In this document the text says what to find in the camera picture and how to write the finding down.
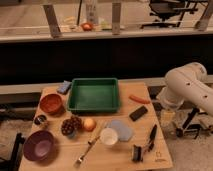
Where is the black tripod stand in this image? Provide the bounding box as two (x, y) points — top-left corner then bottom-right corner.
(175, 107), (213, 138)

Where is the blue sponge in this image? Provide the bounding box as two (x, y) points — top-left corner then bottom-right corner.
(57, 81), (71, 94)

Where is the black office chair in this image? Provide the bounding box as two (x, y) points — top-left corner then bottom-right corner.
(141, 0), (208, 29)

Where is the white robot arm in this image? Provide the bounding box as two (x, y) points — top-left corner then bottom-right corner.
(157, 62), (213, 116)

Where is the small dark cup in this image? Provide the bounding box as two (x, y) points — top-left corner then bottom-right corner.
(34, 115), (47, 127)

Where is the black chair frame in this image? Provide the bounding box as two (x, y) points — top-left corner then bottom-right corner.
(0, 133), (25, 171)

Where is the green plastic tray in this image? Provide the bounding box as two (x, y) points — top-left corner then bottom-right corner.
(67, 78), (120, 114)

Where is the white cup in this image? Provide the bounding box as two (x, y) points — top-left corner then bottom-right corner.
(100, 128), (118, 146)

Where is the orange carrot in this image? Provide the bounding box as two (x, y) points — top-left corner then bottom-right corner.
(129, 95), (151, 104)

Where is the black marker pen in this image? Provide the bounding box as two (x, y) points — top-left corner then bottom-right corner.
(147, 124), (157, 151)

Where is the orange-brown bowl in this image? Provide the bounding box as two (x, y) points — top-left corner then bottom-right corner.
(39, 94), (63, 115)

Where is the red apple on shelf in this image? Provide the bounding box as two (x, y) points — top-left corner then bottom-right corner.
(81, 22), (94, 31)

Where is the black eraser block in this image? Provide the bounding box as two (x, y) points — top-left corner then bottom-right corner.
(129, 106), (148, 121)

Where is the light blue cloth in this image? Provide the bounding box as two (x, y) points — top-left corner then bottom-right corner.
(107, 120), (133, 142)

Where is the pine cone in cup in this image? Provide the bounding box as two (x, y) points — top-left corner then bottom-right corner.
(61, 116), (82, 138)

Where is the purple bowl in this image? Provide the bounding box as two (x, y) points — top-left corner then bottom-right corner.
(23, 130), (54, 161)

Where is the peach-coloured fruit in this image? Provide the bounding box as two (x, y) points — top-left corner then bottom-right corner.
(83, 118), (96, 132)

